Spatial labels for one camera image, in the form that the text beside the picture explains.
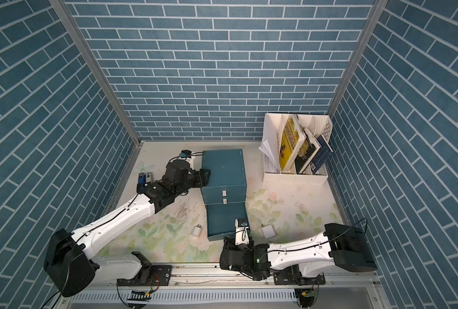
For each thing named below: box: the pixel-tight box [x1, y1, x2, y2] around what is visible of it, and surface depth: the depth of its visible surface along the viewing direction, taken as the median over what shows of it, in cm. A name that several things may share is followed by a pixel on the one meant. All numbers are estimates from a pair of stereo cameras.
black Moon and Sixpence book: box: [293, 127, 322, 175], surface depth 98 cm
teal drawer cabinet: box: [200, 148, 249, 242], surface depth 82 cm
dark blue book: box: [309, 134, 334, 174], surface depth 99 cm
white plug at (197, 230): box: [192, 224, 202, 237], surface depth 86 cm
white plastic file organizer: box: [262, 112, 334, 186], surface depth 101 cm
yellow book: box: [279, 113, 307, 172], surface depth 98 cm
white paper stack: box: [258, 138, 280, 174], surface depth 89 cm
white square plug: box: [261, 224, 276, 239], surface depth 86 cm
